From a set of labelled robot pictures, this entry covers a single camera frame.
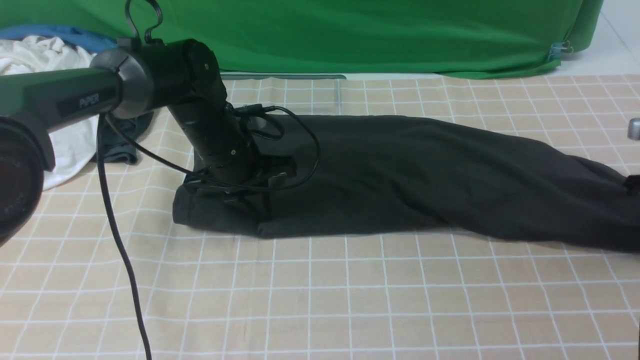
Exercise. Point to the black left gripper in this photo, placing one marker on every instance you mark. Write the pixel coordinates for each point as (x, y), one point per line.
(243, 168)

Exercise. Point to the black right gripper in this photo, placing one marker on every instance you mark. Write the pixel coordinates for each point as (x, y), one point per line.
(632, 185)

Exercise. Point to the dark gray long-sleeved shirt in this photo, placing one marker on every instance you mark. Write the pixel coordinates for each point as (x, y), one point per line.
(386, 174)

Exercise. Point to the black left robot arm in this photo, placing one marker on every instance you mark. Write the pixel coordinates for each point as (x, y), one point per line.
(127, 82)

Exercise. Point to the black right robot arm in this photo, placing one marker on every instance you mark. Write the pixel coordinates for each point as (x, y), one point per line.
(633, 130)

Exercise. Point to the dark gray crumpled garment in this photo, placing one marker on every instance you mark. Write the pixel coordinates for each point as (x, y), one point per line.
(113, 148)

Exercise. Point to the blue binder clip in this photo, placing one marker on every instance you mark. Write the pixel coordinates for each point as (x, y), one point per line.
(558, 49)

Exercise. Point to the white crumpled garment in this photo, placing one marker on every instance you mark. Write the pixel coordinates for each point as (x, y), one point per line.
(73, 145)

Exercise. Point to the green backdrop cloth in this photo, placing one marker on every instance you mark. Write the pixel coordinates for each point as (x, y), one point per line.
(467, 39)

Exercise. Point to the blue crumpled garment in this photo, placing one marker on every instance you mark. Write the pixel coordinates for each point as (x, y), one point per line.
(90, 41)

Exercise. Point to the beige checkered tablecloth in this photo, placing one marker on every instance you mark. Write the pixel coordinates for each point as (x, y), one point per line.
(432, 296)

